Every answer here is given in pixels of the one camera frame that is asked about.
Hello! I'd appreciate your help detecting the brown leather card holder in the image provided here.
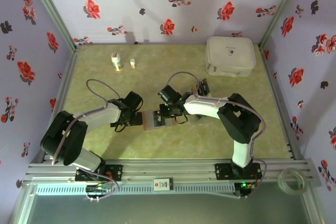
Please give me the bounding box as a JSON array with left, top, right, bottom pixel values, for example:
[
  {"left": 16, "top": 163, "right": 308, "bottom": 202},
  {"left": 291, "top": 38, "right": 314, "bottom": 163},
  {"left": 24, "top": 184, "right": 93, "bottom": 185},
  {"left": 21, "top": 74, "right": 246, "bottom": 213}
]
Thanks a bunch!
[{"left": 141, "top": 110, "right": 177, "bottom": 132}]

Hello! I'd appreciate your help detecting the grey card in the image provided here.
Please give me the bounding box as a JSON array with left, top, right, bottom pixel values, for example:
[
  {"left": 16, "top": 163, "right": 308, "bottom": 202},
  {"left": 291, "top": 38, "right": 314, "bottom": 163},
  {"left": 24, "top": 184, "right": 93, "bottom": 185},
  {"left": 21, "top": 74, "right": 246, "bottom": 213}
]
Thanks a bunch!
[{"left": 144, "top": 111, "right": 155, "bottom": 130}]

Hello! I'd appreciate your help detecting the large white pill bottle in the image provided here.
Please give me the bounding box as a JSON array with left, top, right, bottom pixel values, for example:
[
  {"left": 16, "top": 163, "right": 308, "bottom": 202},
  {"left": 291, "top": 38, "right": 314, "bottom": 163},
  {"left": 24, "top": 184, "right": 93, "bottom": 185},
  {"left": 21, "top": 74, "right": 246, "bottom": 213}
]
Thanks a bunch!
[{"left": 111, "top": 52, "right": 123, "bottom": 72}]

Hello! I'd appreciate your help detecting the red and white label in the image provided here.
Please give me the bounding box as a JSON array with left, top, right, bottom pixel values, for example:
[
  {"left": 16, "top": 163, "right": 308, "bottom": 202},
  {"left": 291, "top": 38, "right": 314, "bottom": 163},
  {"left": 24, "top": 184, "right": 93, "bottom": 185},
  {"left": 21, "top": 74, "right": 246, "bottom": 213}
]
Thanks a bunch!
[{"left": 153, "top": 178, "right": 174, "bottom": 192}]

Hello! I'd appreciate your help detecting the white fabric zip case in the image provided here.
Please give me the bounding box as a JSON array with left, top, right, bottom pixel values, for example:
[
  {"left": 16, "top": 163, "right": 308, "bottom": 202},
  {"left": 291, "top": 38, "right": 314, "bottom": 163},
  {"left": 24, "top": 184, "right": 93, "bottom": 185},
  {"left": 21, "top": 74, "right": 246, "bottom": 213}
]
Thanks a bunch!
[{"left": 205, "top": 36, "right": 257, "bottom": 78}]

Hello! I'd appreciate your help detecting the clear tape roll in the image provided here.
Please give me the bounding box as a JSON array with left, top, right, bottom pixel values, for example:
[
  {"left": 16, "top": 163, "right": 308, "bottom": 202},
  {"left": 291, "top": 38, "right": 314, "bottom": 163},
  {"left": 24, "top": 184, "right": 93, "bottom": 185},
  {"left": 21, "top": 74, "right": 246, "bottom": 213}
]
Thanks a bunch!
[{"left": 277, "top": 167, "right": 309, "bottom": 196}]

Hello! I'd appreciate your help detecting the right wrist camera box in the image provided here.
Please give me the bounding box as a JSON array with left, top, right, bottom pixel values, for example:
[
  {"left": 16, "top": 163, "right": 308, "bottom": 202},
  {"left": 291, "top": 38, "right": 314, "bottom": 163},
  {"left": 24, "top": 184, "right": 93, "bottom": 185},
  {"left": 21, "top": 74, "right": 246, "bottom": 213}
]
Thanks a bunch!
[{"left": 157, "top": 84, "right": 181, "bottom": 104}]

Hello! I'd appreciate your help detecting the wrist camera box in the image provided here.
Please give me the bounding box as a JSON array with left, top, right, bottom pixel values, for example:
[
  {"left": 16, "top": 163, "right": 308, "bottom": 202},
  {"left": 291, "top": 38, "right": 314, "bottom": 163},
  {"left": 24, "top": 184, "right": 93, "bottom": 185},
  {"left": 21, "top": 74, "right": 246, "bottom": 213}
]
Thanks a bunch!
[
  {"left": 123, "top": 91, "right": 144, "bottom": 111},
  {"left": 157, "top": 84, "right": 181, "bottom": 104}
]

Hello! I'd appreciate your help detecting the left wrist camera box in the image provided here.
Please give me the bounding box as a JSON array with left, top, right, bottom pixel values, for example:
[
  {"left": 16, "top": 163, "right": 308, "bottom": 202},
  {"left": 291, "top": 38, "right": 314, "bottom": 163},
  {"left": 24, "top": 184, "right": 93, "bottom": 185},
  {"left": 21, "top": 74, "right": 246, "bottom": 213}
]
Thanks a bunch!
[{"left": 123, "top": 91, "right": 144, "bottom": 111}]

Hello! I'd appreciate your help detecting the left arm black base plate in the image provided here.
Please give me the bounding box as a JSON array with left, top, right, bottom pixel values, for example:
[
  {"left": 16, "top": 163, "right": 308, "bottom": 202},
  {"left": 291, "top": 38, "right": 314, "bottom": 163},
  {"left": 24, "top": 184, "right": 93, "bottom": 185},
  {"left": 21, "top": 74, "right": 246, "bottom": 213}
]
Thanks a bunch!
[{"left": 75, "top": 164, "right": 123, "bottom": 182}]

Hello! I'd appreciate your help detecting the aluminium frame rail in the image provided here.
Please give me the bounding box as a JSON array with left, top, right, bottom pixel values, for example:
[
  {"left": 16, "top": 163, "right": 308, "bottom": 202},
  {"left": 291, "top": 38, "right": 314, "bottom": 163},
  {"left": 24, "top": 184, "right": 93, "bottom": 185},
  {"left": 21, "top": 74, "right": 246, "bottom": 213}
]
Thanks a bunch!
[{"left": 22, "top": 158, "right": 321, "bottom": 186}]

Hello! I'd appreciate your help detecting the grey slotted cable duct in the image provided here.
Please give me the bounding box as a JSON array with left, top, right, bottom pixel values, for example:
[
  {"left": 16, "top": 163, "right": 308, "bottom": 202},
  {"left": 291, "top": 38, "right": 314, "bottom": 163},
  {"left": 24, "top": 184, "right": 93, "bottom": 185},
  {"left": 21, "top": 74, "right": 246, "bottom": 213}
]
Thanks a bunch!
[{"left": 35, "top": 183, "right": 236, "bottom": 196}]

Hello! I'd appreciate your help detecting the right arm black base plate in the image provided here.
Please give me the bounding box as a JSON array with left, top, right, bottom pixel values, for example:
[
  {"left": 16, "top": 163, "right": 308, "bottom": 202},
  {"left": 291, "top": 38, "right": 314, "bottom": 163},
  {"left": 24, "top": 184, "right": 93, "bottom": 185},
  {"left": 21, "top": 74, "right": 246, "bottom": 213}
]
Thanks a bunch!
[{"left": 214, "top": 163, "right": 263, "bottom": 180}]

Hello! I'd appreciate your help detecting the aluminium frame post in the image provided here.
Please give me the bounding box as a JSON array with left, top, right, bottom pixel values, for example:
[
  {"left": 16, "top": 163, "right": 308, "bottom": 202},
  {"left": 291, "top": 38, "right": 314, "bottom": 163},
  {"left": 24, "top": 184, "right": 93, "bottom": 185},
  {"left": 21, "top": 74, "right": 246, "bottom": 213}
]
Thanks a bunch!
[
  {"left": 25, "top": 0, "right": 82, "bottom": 51},
  {"left": 258, "top": 0, "right": 307, "bottom": 49}
]

